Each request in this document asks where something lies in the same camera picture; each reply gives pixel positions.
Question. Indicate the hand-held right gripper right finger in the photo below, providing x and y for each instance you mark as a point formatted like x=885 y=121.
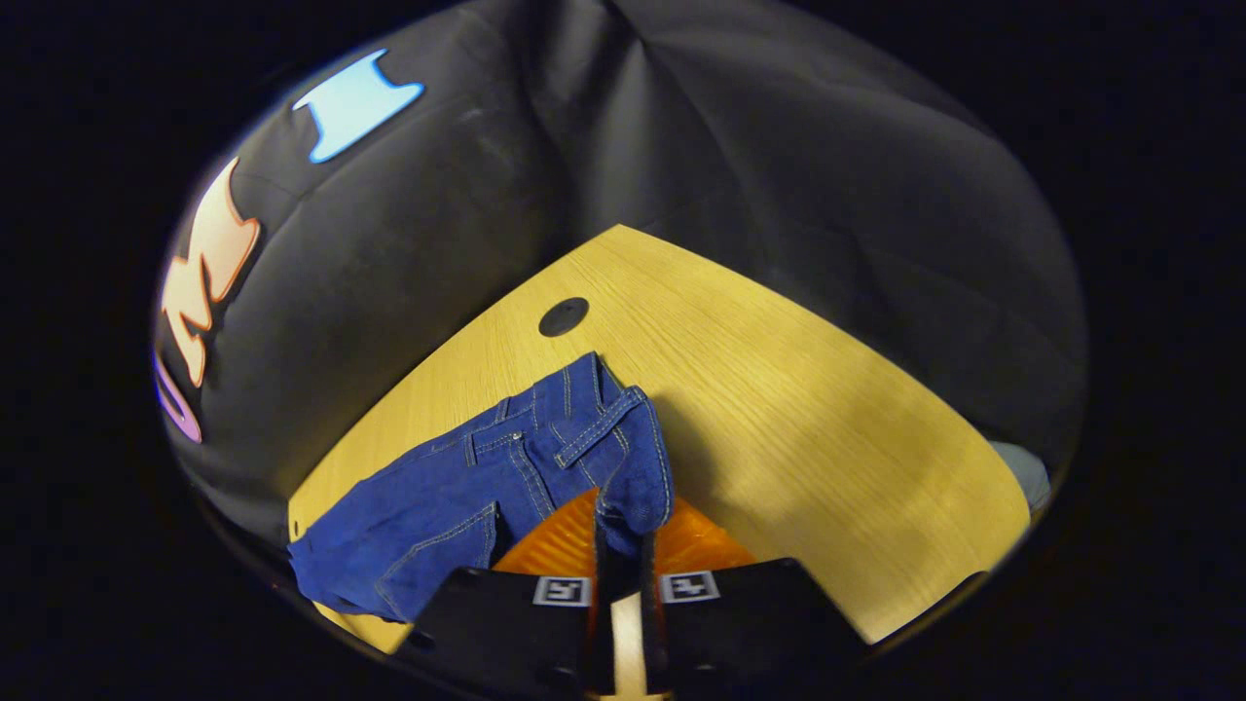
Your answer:
x=649 y=623

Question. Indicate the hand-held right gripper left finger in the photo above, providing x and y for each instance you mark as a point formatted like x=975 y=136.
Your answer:
x=602 y=623

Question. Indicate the blue denim jeans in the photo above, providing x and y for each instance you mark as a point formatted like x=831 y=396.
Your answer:
x=458 y=506

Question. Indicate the pale blue cloth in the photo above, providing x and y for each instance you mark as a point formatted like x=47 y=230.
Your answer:
x=1027 y=472

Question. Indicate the black backdrop cloth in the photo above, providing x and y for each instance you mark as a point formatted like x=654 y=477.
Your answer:
x=779 y=146

